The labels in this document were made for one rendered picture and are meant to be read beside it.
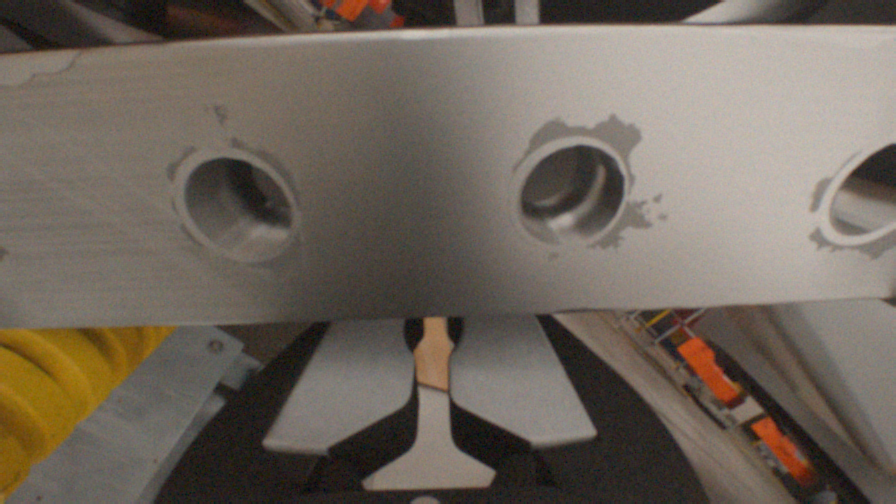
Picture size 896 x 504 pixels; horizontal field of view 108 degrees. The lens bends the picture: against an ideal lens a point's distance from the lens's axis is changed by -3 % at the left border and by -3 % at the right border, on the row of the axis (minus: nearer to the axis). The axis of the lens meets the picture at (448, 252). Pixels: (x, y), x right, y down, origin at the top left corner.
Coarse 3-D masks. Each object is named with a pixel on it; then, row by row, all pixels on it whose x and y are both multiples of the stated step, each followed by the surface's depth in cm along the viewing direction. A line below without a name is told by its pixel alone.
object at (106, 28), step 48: (0, 0) 10; (48, 0) 10; (96, 0) 11; (144, 0) 12; (192, 0) 20; (240, 0) 28; (480, 0) 12; (528, 0) 12; (624, 0) 24; (672, 0) 16; (720, 0) 11; (768, 0) 11; (816, 0) 10
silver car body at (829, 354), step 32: (736, 320) 40; (768, 320) 27; (800, 320) 25; (832, 320) 25; (864, 320) 25; (768, 352) 38; (800, 352) 27; (832, 352) 26; (864, 352) 27; (800, 384) 36; (832, 384) 29; (864, 384) 28; (832, 416) 34; (864, 416) 31; (864, 448) 35
